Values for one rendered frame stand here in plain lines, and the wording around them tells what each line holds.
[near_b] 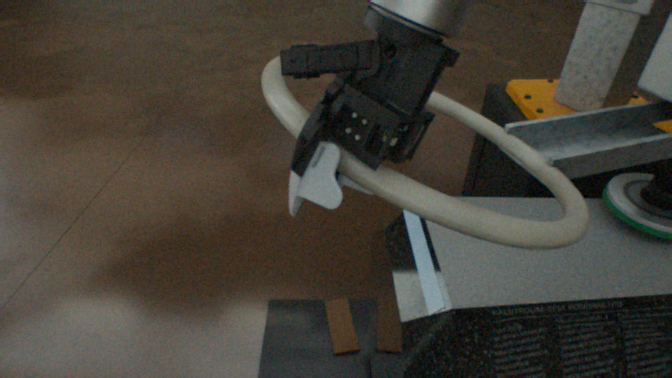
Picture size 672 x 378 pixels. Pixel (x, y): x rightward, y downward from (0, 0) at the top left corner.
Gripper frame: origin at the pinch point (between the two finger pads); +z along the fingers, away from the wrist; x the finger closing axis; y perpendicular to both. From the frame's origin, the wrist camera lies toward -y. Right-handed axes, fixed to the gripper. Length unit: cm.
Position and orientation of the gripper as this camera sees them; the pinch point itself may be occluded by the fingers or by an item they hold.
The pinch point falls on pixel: (310, 195)
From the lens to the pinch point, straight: 45.6
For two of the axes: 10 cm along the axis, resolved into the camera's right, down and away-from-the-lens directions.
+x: 5.9, -1.9, 7.8
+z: -3.6, 8.1, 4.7
